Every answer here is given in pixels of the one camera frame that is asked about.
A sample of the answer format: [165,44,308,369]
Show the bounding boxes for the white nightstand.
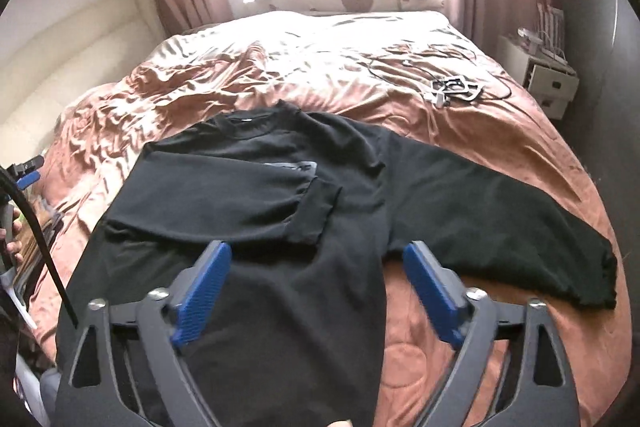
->
[497,27,581,120]

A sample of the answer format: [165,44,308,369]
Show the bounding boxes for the brown blanket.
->
[30,9,633,427]

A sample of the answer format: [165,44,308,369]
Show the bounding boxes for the black braided cable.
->
[0,169,80,329]

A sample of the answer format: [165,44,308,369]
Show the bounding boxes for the black sweatshirt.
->
[57,99,618,427]

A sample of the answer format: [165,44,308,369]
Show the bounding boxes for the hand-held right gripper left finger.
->
[54,239,233,427]

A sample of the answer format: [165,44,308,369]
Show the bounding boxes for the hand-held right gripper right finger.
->
[402,241,581,427]

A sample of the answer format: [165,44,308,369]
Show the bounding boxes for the black cables with charger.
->
[367,42,513,108]

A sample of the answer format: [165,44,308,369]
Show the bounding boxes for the cream padded headboard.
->
[0,0,168,158]

